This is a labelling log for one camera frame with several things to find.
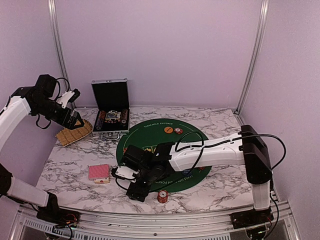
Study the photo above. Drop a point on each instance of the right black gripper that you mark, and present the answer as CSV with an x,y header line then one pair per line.
x,y
134,193

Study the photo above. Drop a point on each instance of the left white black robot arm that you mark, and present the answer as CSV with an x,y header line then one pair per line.
x,y
36,101

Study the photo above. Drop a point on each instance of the playing card box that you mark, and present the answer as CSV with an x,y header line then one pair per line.
x,y
104,180

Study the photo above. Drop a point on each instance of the right aluminium frame post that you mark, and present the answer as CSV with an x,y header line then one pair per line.
x,y
260,32

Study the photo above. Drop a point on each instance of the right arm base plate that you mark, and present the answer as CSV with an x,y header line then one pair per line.
x,y
250,218

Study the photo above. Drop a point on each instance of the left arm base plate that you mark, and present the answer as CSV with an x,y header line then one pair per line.
x,y
63,217

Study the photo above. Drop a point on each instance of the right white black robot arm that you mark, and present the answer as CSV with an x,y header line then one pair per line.
x,y
244,148

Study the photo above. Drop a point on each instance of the left aluminium frame post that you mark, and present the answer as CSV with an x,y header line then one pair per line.
x,y
57,38

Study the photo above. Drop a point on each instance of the blue card deck in case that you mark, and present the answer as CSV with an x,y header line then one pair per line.
x,y
112,116

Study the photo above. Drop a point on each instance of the orange round blind button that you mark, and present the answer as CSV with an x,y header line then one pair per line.
x,y
168,130

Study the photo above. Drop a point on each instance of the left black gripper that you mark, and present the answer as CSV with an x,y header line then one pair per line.
x,y
63,120

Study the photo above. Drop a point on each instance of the round green poker mat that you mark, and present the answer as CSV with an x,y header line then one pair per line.
x,y
147,135

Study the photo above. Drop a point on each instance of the aluminium poker chip case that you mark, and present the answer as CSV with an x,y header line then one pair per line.
x,y
111,94

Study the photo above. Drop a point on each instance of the woven bamboo tray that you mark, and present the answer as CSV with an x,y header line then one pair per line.
x,y
67,136

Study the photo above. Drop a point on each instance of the red playing card deck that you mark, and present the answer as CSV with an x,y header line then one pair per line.
x,y
98,171

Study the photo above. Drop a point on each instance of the red poker chip stack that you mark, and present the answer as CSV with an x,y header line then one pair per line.
x,y
162,196

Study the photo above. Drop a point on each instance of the red purple chip row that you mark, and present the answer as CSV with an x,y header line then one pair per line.
x,y
100,120

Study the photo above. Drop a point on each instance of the blue round blind button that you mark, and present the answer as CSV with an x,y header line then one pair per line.
x,y
187,172

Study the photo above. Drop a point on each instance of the aluminium frame post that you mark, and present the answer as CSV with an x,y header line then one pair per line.
x,y
57,38
260,32

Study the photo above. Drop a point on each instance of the dark red chip row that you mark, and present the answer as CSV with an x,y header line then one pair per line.
x,y
124,116

